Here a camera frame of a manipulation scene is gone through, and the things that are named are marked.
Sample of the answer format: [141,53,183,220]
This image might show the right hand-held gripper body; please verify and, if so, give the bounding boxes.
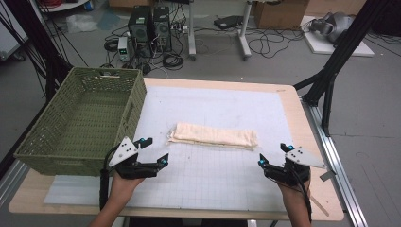
[264,146,327,187]

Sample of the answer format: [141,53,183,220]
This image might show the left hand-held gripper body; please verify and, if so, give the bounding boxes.
[108,136,159,181]

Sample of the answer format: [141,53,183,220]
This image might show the cream cloth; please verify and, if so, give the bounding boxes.
[166,121,259,151]

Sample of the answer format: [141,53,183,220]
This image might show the green woven basket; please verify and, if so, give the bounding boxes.
[12,66,148,177]

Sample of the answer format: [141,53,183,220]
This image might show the person's left hand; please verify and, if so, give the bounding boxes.
[108,171,146,207]

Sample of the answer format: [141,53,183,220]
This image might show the person's right hand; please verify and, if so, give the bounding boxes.
[277,176,313,207]

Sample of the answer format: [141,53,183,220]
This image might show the white grid cutting mat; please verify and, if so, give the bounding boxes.
[43,85,294,213]

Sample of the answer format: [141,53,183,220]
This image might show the small power supply unit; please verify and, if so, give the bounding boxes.
[117,36,131,62]

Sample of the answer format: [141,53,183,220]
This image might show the black metal stand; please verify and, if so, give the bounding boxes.
[292,0,392,138]
[3,0,74,102]

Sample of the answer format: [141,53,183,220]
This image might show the black computer tower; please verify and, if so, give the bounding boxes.
[127,5,155,59]
[152,6,173,53]

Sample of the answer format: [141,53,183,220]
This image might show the white floor board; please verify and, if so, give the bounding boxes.
[300,15,375,58]

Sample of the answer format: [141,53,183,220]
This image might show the grey robot head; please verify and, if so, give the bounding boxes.
[308,11,356,44]

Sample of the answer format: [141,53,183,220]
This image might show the cardboard box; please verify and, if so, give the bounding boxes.
[253,0,310,30]

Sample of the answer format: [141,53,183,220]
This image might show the black flat device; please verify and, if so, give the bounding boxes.
[213,14,245,31]

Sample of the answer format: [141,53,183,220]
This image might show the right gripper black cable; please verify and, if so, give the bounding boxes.
[285,164,313,223]

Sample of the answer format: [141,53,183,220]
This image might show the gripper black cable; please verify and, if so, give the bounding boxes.
[98,145,122,212]
[285,164,313,223]

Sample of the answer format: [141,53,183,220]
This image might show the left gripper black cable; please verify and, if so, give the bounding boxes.
[98,145,122,212]

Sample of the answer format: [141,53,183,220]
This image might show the aluminium rail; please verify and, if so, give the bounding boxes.
[301,97,369,227]

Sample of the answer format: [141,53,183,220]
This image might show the coiled black cable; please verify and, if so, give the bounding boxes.
[162,52,185,72]

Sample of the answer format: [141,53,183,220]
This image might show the tangle of black floor cables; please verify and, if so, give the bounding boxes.
[193,25,311,60]

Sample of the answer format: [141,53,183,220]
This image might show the white table leg frame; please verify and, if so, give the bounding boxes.
[186,0,253,61]

